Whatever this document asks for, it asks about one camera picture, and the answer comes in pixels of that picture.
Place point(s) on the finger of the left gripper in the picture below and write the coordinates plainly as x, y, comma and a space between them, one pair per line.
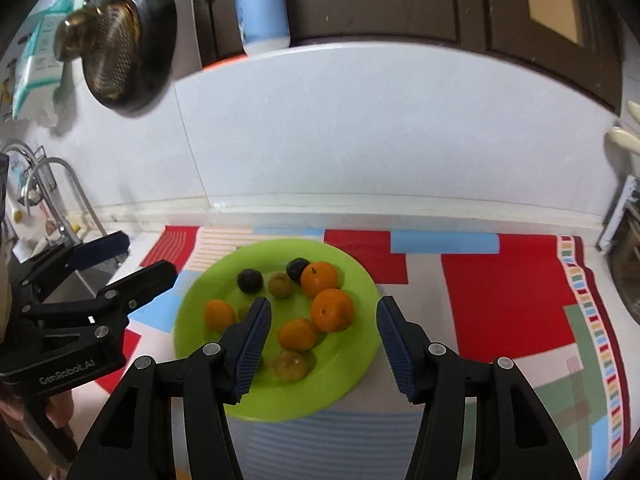
119, 298
39, 276

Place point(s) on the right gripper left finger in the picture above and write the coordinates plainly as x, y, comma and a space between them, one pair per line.
132, 436

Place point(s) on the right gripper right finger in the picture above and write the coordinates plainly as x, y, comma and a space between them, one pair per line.
515, 436

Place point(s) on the dark plum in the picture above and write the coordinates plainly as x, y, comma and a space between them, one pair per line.
250, 281
295, 269

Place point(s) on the green lime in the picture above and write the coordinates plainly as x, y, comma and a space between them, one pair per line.
243, 311
280, 285

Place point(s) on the brown kiwi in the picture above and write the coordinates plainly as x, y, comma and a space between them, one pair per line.
290, 366

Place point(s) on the large orange with stem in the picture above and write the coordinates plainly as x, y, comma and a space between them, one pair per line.
332, 310

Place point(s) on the steel kitchen sink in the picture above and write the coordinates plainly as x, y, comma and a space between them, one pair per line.
97, 266

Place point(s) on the chrome kitchen faucet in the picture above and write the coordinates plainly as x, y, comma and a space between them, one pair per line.
88, 192

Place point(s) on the person's left hand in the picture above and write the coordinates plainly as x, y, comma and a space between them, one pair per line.
59, 410

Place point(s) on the colourful patterned table mat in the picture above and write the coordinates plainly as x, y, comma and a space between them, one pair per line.
370, 355

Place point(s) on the teal tissue package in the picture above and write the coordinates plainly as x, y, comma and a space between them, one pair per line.
38, 73

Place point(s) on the steel pot under rack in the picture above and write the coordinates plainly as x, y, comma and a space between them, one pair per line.
625, 265

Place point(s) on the bronze perforated strainer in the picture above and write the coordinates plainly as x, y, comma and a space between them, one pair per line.
106, 40

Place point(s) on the white dish rack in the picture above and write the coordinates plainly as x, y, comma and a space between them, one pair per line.
627, 200

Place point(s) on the blue white pump bottle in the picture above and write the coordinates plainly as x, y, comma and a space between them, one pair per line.
263, 25

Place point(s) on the cream handled saucepan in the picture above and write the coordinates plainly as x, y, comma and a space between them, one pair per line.
627, 140

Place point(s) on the dark wooden window frame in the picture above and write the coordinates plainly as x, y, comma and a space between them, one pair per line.
576, 42

